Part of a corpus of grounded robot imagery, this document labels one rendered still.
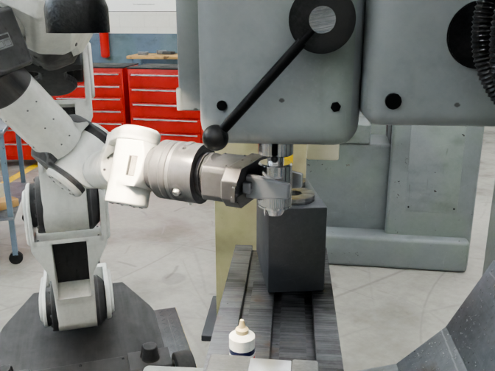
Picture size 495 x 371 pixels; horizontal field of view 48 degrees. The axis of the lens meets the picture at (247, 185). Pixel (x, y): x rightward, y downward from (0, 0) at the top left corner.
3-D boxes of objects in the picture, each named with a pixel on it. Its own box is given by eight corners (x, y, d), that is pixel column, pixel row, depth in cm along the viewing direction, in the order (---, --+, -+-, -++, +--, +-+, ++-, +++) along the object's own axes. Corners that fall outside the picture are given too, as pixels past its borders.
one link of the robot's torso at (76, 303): (43, 307, 167) (22, 171, 140) (112, 298, 172) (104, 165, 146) (42, 347, 154) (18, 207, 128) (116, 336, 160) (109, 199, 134)
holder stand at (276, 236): (267, 293, 117) (268, 202, 112) (255, 252, 138) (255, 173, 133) (324, 291, 118) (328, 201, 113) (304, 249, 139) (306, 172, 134)
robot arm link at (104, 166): (126, 121, 82) (104, 130, 94) (114, 181, 81) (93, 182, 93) (167, 132, 85) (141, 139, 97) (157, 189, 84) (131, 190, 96)
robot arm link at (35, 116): (54, 185, 113) (-29, 111, 97) (95, 138, 117) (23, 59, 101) (85, 203, 106) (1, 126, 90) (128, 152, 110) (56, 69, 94)
